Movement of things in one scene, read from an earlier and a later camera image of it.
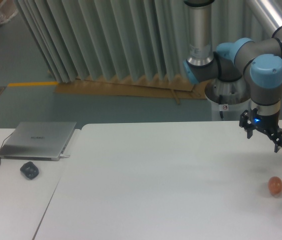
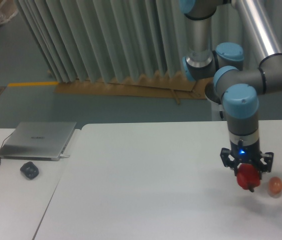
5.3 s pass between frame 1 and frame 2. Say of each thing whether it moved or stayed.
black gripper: moved
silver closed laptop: stayed
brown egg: stayed
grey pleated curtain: stayed
